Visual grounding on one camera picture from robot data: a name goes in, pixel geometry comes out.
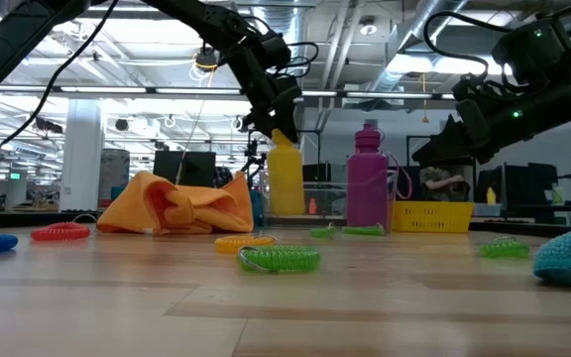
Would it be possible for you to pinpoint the orange microfibre cloth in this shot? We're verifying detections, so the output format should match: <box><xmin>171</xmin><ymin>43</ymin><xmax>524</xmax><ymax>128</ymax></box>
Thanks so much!
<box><xmin>96</xmin><ymin>171</ymin><xmax>256</xmax><ymax>236</ymax></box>

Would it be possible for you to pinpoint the ribbed silver air duct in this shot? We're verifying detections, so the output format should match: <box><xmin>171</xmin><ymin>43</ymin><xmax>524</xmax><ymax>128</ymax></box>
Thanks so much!
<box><xmin>253</xmin><ymin>4</ymin><xmax>316</xmax><ymax>46</ymax></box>

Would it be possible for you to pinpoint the black bar with light strips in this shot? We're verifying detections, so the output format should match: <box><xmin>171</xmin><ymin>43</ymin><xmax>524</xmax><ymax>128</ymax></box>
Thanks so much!
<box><xmin>0</xmin><ymin>84</ymin><xmax>458</xmax><ymax>100</ymax></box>

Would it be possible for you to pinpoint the yellow plastic basket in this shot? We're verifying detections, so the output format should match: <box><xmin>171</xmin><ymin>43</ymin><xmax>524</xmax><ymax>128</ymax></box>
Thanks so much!
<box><xmin>392</xmin><ymin>200</ymin><xmax>476</xmax><ymax>234</ymax></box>

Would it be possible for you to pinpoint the green coil wristband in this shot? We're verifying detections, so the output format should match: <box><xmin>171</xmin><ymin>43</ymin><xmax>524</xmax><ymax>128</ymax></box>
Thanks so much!
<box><xmin>340</xmin><ymin>224</ymin><xmax>388</xmax><ymax>238</ymax></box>
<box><xmin>309</xmin><ymin>223</ymin><xmax>339</xmax><ymax>240</ymax></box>
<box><xmin>480</xmin><ymin>236</ymin><xmax>531</xmax><ymax>260</ymax></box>
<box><xmin>237</xmin><ymin>244</ymin><xmax>322</xmax><ymax>275</ymax></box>

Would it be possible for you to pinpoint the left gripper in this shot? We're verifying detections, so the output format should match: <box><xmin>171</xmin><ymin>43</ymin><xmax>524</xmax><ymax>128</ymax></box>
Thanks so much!
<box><xmin>225</xmin><ymin>42</ymin><xmax>303</xmax><ymax>145</ymax></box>

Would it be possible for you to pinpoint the black monitor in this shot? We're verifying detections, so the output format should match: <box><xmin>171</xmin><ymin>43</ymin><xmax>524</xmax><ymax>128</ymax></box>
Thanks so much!
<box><xmin>153</xmin><ymin>150</ymin><xmax>217</xmax><ymax>188</ymax></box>

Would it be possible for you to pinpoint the purple squeeze bottle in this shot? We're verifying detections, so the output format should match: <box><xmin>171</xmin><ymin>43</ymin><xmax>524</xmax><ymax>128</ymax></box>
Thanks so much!
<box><xmin>346</xmin><ymin>122</ymin><xmax>392</xmax><ymax>230</ymax></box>

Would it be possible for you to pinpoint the clear plastic container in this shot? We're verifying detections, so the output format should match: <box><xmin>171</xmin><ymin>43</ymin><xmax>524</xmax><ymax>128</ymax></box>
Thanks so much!
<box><xmin>259</xmin><ymin>168</ymin><xmax>400</xmax><ymax>231</ymax></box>

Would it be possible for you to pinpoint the grey barrel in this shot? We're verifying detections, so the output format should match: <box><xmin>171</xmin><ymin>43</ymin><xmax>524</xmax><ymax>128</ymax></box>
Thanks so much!
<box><xmin>98</xmin><ymin>148</ymin><xmax>131</xmax><ymax>200</ymax></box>

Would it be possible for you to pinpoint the white pillar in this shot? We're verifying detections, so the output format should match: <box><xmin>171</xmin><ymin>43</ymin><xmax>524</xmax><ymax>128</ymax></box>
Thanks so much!
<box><xmin>58</xmin><ymin>98</ymin><xmax>106</xmax><ymax>213</ymax></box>

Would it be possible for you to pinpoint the smooth silver air duct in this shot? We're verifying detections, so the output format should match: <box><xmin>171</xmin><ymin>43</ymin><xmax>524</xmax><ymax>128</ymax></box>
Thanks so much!
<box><xmin>372</xmin><ymin>0</ymin><xmax>465</xmax><ymax>93</ymax></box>

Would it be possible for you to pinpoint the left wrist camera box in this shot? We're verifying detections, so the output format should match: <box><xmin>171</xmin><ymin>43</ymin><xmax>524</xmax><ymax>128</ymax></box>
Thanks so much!
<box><xmin>258</xmin><ymin>30</ymin><xmax>292</xmax><ymax>70</ymax></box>

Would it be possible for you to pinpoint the desk with dark monitors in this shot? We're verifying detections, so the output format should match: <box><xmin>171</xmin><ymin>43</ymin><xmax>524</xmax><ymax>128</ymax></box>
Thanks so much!
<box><xmin>476</xmin><ymin>162</ymin><xmax>571</xmax><ymax>224</ymax></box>

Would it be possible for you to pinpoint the red coil wristband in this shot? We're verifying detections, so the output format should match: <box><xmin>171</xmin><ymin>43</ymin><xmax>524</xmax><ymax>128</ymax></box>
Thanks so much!
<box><xmin>30</xmin><ymin>221</ymin><xmax>92</xmax><ymax>243</ymax></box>

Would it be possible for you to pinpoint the yellow squeeze bottle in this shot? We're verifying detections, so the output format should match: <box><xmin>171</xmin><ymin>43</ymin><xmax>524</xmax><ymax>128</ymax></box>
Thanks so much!
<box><xmin>267</xmin><ymin>127</ymin><xmax>307</xmax><ymax>217</ymax></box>

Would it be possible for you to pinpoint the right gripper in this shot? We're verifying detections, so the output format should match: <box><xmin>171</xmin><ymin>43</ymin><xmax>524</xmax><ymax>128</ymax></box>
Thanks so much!
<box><xmin>411</xmin><ymin>81</ymin><xmax>498</xmax><ymax>168</ymax></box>

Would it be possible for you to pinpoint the person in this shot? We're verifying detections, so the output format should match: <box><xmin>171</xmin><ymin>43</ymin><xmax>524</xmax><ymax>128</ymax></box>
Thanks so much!
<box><xmin>418</xmin><ymin>166</ymin><xmax>469</xmax><ymax>202</ymax></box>

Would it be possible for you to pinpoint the yellow coil wristband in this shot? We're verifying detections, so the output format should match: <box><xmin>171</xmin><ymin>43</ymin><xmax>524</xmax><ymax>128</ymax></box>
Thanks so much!
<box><xmin>214</xmin><ymin>234</ymin><xmax>281</xmax><ymax>255</ymax></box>

